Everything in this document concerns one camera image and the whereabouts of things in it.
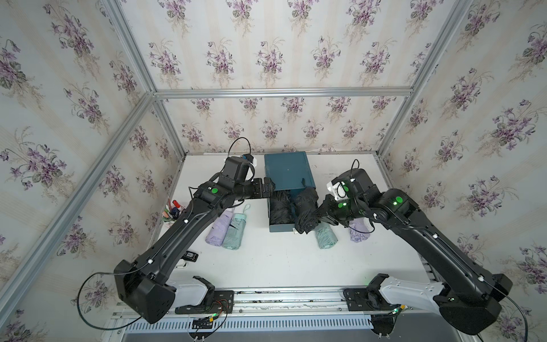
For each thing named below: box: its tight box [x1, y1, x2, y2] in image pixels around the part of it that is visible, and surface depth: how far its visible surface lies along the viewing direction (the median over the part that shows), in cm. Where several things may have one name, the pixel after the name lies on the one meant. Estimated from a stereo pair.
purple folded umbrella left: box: [205, 210, 235, 247], surface depth 90 cm
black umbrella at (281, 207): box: [269, 189, 296, 226], surface depth 76 cm
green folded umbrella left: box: [221, 203, 251, 251], surface depth 89 cm
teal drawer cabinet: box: [264, 151, 317, 191], surface depth 87 cm
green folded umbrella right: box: [314, 223, 339, 250], surface depth 86 cm
